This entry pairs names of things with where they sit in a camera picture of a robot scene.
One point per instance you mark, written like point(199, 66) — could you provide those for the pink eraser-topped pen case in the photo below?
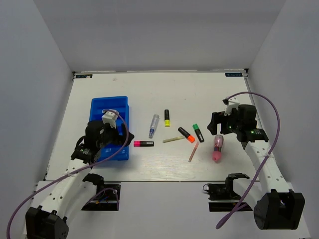
point(218, 144)

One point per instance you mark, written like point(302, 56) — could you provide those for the orange highlighter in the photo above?
point(186, 134)

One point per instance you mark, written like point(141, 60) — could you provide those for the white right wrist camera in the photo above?
point(231, 103)

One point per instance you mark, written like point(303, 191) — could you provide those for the corner label sticker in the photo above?
point(233, 74)
point(83, 76)

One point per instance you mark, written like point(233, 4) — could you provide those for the green highlighter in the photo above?
point(198, 132)

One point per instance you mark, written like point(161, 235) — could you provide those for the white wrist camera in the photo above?
point(110, 117)
point(231, 103)

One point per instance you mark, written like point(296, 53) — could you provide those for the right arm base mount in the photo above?
point(221, 199)

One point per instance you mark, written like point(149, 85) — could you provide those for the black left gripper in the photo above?
point(118, 138)

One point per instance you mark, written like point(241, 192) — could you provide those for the pink thin pen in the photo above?
point(193, 152)

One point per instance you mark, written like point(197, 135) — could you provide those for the pink highlighter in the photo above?
point(144, 144)

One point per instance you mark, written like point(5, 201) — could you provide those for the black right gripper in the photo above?
point(219, 118)

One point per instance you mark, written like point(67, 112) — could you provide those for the clear blue-tipped pen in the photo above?
point(153, 125)

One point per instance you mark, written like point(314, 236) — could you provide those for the beige thin pen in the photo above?
point(173, 139)

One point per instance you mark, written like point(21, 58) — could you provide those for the right corner label sticker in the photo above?
point(233, 74)

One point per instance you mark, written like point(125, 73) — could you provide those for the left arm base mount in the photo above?
point(106, 199)

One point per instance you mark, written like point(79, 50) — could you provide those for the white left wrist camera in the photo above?
point(110, 117)

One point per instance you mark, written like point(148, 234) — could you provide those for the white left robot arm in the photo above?
point(49, 219)

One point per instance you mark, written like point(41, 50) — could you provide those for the blue plastic tray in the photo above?
point(120, 104)

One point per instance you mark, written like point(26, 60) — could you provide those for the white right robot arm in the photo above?
point(274, 203)

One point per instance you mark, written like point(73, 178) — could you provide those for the left corner label sticker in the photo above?
point(83, 76)

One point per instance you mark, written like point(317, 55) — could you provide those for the yellow highlighter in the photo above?
point(166, 118)

